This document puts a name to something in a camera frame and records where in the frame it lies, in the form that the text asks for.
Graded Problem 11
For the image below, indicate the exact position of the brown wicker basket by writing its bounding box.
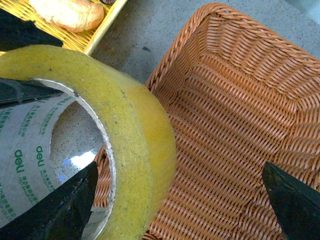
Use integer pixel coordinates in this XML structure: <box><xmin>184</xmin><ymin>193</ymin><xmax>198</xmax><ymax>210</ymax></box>
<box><xmin>92</xmin><ymin>2</ymin><xmax>320</xmax><ymax>240</ymax></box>

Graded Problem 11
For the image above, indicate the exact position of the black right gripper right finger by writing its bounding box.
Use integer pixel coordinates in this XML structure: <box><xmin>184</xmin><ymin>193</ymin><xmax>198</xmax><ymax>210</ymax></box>
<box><xmin>262</xmin><ymin>162</ymin><xmax>320</xmax><ymax>240</ymax></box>

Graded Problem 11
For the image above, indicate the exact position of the yellow packing tape roll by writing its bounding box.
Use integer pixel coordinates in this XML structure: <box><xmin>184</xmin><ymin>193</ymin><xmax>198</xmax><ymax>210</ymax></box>
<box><xmin>0</xmin><ymin>45</ymin><xmax>176</xmax><ymax>240</ymax></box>

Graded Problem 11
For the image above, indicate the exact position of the toy bread loaf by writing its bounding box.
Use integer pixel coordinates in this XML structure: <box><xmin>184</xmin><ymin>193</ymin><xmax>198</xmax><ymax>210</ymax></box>
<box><xmin>29</xmin><ymin>0</ymin><xmax>104</xmax><ymax>33</ymax></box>

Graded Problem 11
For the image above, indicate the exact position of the yellow woven basket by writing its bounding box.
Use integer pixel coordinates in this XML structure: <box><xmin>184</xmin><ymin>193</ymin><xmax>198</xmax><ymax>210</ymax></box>
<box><xmin>0</xmin><ymin>0</ymin><xmax>127</xmax><ymax>56</ymax></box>

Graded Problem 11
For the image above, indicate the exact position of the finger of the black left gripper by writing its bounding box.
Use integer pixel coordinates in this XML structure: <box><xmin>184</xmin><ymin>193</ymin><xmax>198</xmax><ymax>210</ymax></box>
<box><xmin>0</xmin><ymin>8</ymin><xmax>64</xmax><ymax>109</ymax></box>

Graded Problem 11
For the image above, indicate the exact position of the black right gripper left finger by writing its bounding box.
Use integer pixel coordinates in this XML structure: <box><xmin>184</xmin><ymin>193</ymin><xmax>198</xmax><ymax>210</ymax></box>
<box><xmin>0</xmin><ymin>161</ymin><xmax>98</xmax><ymax>240</ymax></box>

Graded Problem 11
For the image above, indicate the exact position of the small red labelled can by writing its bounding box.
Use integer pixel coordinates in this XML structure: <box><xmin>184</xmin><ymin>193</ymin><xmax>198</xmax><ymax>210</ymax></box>
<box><xmin>100</xmin><ymin>0</ymin><xmax>116</xmax><ymax>5</ymax></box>

